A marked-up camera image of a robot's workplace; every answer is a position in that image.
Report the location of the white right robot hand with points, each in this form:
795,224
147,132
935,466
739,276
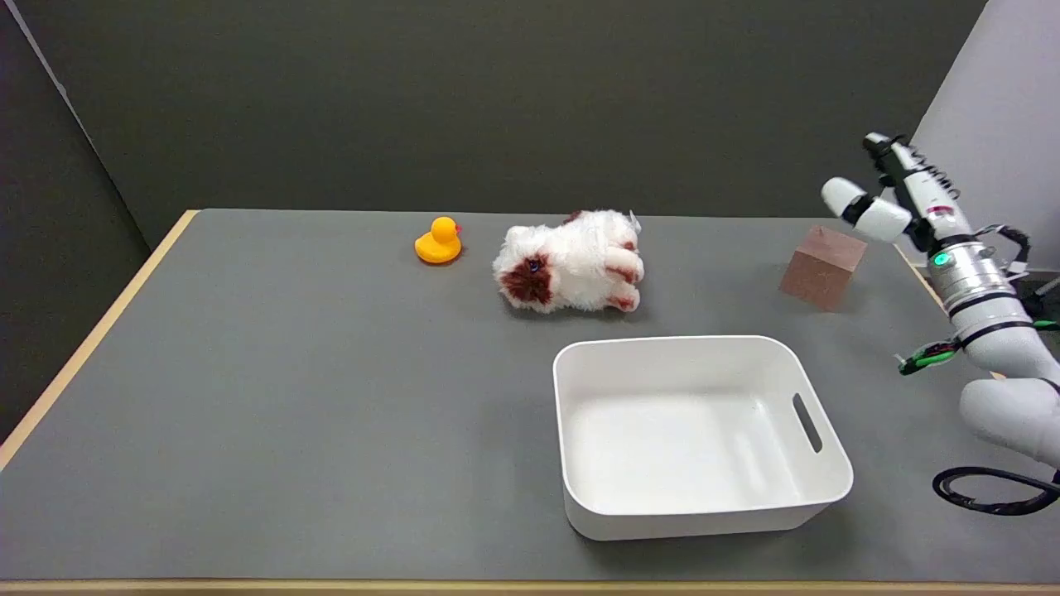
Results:
907,192

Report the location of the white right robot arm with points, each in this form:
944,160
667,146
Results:
990,327

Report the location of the brown wooden cube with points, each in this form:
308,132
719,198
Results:
821,266

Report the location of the white plastic bin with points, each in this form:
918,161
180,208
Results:
696,434

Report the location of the white brown plush toy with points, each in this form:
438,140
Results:
571,261

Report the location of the grey table mat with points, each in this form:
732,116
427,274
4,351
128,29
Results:
497,397

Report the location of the yellow rubber duck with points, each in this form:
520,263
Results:
439,241

